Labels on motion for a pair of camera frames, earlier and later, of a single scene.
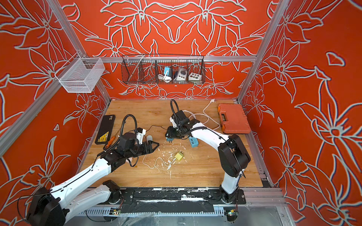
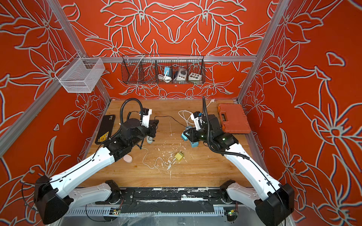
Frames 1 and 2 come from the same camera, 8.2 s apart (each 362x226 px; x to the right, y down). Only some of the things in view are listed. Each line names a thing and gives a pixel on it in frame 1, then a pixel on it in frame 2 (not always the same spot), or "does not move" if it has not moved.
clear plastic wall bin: x=80 y=75 does not move
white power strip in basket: x=181 y=75 does not move
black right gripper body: x=175 y=133 -> x=201 y=135
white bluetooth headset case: x=149 y=137 does not move
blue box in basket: x=169 y=69 does not move
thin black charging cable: x=156 y=126 -> x=157 y=116
